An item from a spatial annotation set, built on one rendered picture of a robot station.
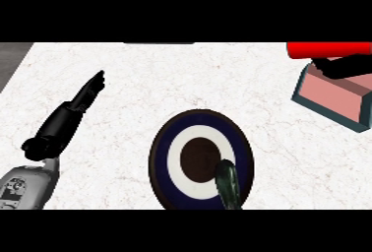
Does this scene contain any navy and white round plate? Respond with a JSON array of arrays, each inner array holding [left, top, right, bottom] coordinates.
[[146, 108, 255, 211]]

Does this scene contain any red cylinder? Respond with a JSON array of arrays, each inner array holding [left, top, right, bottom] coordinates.
[[285, 41, 372, 60]]

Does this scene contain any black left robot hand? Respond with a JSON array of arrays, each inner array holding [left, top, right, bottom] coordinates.
[[20, 69, 106, 162]]

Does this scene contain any pink and teal cardboard box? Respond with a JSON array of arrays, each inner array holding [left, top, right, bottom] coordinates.
[[291, 54, 372, 134]]

